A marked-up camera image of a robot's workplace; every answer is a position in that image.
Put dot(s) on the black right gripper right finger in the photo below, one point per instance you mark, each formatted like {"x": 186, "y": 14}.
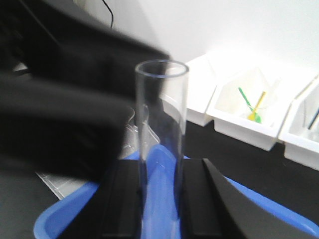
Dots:
{"x": 213, "y": 208}

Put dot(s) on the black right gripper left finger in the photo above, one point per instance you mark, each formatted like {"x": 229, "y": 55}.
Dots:
{"x": 114, "y": 211}

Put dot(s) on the clear glass test tube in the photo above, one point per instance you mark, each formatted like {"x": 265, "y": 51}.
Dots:
{"x": 161, "y": 222}

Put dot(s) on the blue plastic tray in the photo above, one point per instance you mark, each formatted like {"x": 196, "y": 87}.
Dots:
{"x": 54, "y": 220}

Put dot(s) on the yellow plastic spatula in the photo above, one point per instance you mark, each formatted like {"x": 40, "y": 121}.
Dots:
{"x": 258, "y": 105}

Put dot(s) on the green plastic spatula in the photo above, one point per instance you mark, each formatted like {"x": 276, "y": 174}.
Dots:
{"x": 258, "y": 119}

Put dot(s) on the left white storage bin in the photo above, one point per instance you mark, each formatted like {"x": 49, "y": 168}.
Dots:
{"x": 201, "y": 86}

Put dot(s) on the white storage bin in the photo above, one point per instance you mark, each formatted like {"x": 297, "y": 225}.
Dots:
{"x": 302, "y": 144}
{"x": 230, "y": 111}
{"x": 201, "y": 86}

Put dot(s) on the middle white storage bin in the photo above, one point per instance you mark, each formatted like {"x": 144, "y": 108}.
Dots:
{"x": 230, "y": 111}

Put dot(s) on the right white storage bin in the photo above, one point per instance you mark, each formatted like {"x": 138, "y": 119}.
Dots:
{"x": 302, "y": 144}

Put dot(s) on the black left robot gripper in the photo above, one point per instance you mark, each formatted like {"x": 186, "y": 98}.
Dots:
{"x": 67, "y": 82}

